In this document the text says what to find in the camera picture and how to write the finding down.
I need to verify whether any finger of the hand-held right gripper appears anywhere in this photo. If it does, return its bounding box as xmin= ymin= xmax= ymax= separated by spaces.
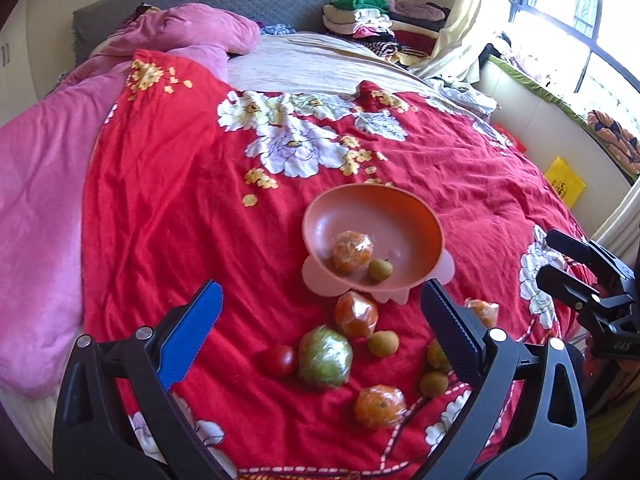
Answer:
xmin=536 ymin=264 xmax=608 ymax=311
xmin=545 ymin=229 xmax=608 ymax=273

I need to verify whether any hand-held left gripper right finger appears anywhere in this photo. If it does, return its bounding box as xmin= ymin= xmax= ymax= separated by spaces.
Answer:
xmin=419 ymin=277 xmax=588 ymax=480

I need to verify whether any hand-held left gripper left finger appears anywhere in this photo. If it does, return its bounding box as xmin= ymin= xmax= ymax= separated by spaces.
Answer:
xmin=52 ymin=280 xmax=236 ymax=480

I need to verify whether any green orange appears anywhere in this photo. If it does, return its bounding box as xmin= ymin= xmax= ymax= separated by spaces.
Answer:
xmin=426 ymin=338 xmax=453 ymax=373

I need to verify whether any small green fruit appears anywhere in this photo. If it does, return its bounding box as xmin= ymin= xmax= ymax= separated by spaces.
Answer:
xmin=368 ymin=258 xmax=394 ymax=283
xmin=419 ymin=370 xmax=449 ymax=397

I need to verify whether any brown longan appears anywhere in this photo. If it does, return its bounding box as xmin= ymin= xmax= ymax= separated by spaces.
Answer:
xmin=367 ymin=330 xmax=401 ymax=358

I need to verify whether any red tomato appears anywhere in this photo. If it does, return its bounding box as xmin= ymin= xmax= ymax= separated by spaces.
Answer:
xmin=260 ymin=344 xmax=299 ymax=378

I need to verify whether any green apple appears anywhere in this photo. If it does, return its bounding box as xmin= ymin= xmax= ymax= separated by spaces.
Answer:
xmin=298 ymin=325 xmax=354 ymax=391

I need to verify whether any pink plastic bowl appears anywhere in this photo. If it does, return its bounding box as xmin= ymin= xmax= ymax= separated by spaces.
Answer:
xmin=300 ymin=184 xmax=453 ymax=305

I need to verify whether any yellow plastic bag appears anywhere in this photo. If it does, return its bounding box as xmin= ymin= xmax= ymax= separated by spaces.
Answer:
xmin=544 ymin=156 xmax=587 ymax=206

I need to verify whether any orange patterned cushion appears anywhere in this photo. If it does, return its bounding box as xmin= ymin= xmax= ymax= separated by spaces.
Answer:
xmin=586 ymin=109 xmax=640 ymax=176

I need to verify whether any red floral blanket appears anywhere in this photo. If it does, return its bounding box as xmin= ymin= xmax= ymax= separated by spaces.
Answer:
xmin=82 ymin=49 xmax=591 ymax=480

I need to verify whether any green-edged sill mat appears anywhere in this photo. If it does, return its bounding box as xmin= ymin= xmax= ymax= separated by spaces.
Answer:
xmin=487 ymin=55 xmax=640 ymax=181

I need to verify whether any white crumpled cloth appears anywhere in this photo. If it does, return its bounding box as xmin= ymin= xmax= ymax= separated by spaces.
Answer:
xmin=425 ymin=76 xmax=498 ymax=113

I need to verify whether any pink quilt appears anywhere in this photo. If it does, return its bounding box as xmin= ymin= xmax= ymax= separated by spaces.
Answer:
xmin=0 ymin=2 xmax=262 ymax=401

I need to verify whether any cream curtain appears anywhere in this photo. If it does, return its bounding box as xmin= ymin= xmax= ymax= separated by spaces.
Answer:
xmin=420 ymin=0 xmax=526 ymax=81

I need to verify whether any dark red folded blanket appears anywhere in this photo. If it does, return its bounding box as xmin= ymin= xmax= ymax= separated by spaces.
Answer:
xmin=392 ymin=29 xmax=443 ymax=58

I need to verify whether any black white striped cloth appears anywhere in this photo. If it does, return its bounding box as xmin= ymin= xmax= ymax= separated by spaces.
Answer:
xmin=367 ymin=40 xmax=408 ymax=63

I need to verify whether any mauve folded cloth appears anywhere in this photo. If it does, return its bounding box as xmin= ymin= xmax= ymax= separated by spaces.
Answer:
xmin=387 ymin=0 xmax=451 ymax=23

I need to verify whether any beige bed sheet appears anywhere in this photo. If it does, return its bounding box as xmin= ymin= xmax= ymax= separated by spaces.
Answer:
xmin=227 ymin=32 xmax=481 ymax=106

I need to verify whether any white wardrobe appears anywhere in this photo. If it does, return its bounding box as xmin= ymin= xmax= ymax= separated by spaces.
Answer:
xmin=0 ymin=25 xmax=46 ymax=126

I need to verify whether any pile of folded clothes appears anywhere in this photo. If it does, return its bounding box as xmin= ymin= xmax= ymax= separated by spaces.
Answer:
xmin=321 ymin=5 xmax=393 ymax=36

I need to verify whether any green folded cloth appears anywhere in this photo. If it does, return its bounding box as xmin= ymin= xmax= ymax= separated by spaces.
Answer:
xmin=332 ymin=0 xmax=388 ymax=11

